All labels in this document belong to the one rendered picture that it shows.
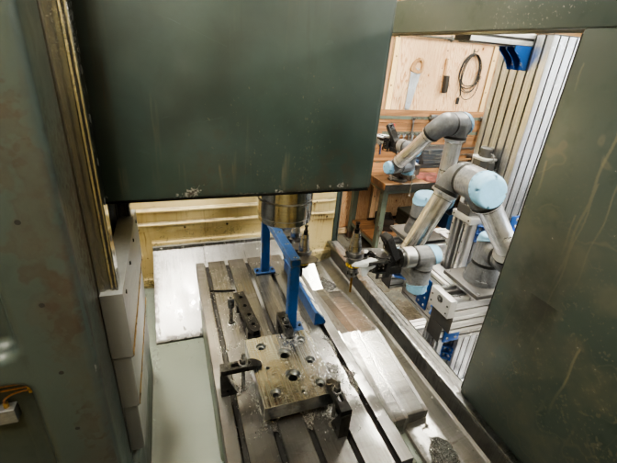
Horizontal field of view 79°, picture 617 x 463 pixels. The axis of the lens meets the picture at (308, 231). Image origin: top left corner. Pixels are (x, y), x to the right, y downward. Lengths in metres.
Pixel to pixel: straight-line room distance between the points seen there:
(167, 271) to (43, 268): 1.44
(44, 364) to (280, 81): 0.72
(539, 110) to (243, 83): 1.32
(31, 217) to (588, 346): 1.22
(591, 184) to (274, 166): 0.76
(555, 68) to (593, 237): 0.91
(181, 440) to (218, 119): 1.15
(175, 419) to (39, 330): 0.93
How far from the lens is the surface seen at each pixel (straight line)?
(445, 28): 1.57
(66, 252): 0.74
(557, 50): 1.86
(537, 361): 1.32
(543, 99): 1.87
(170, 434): 1.63
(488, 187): 1.36
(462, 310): 1.80
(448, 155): 2.12
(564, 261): 1.19
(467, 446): 1.65
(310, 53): 0.91
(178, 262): 2.19
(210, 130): 0.88
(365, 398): 1.35
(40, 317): 0.81
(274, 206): 1.03
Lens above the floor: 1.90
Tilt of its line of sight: 26 degrees down
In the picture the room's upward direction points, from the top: 4 degrees clockwise
